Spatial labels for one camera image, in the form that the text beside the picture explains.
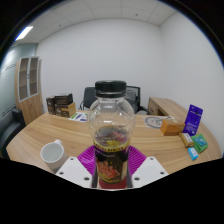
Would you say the large dark brown box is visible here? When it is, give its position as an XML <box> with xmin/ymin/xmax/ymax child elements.
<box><xmin>54</xmin><ymin>92</ymin><xmax>74</xmax><ymax>116</ymax></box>

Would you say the grey and white cup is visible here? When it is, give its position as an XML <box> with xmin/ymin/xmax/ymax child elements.
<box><xmin>39</xmin><ymin>139</ymin><xmax>69</xmax><ymax>174</ymax></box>

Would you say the orange wooden box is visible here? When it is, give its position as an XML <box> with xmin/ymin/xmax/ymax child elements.
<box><xmin>159</xmin><ymin>118</ymin><xmax>186</xmax><ymax>137</ymax></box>

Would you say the dark grey office chair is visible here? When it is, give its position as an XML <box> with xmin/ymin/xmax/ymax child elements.
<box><xmin>79</xmin><ymin>86</ymin><xmax>98</xmax><ymax>111</ymax></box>

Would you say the small dark brown box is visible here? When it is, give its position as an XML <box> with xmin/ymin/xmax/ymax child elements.
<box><xmin>45</xmin><ymin>95</ymin><xmax>57</xmax><ymax>115</ymax></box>

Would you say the long ceiling light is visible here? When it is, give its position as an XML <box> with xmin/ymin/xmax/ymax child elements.
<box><xmin>14</xmin><ymin>25</ymin><xmax>34</xmax><ymax>42</ymax></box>

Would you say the green and white booklet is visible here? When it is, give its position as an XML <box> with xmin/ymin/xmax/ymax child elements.
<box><xmin>69</xmin><ymin>111</ymin><xmax>89</xmax><ymax>123</ymax></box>

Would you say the black mesh office chair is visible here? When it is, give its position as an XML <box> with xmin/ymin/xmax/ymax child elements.
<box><xmin>125</xmin><ymin>85</ymin><xmax>149</xmax><ymax>115</ymax></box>

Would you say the brown cardboard box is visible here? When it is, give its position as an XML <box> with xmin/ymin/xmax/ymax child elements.
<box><xmin>60</xmin><ymin>101</ymin><xmax>77</xmax><ymax>118</ymax></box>

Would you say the green box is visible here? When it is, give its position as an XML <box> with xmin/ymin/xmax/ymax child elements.
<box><xmin>190</xmin><ymin>133</ymin><xmax>209</xmax><ymax>154</ymax></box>

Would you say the small light blue box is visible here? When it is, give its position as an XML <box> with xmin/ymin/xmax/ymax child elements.
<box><xmin>187</xmin><ymin>146</ymin><xmax>200</xmax><ymax>161</ymax></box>

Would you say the clear bottle with black cap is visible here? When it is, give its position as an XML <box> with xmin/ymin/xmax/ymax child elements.
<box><xmin>87</xmin><ymin>79</ymin><xmax>136</xmax><ymax>188</ymax></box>

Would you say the wooden cabinet with glass doors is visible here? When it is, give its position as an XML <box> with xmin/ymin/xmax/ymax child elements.
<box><xmin>13</xmin><ymin>55</ymin><xmax>44</xmax><ymax>126</ymax></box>

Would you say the purple sign stand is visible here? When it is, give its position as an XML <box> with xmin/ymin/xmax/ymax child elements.
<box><xmin>182</xmin><ymin>104</ymin><xmax>204</xmax><ymax>137</ymax></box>

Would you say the black sofa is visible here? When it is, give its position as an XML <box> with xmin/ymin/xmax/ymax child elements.
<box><xmin>0</xmin><ymin>107</ymin><xmax>27</xmax><ymax>159</ymax></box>

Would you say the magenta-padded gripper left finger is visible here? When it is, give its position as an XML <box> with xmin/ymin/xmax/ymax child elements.
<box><xmin>54</xmin><ymin>144</ymin><xmax>98</xmax><ymax>189</ymax></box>

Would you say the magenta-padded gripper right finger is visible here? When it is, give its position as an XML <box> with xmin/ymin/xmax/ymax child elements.
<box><xmin>127</xmin><ymin>144</ymin><xmax>170</xmax><ymax>189</ymax></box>

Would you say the wooden side desk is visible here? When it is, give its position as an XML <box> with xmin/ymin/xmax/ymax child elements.
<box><xmin>147</xmin><ymin>96</ymin><xmax>188</xmax><ymax>118</ymax></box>

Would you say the small tan box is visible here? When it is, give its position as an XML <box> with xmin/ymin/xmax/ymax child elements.
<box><xmin>178</xmin><ymin>132</ymin><xmax>195</xmax><ymax>149</ymax></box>

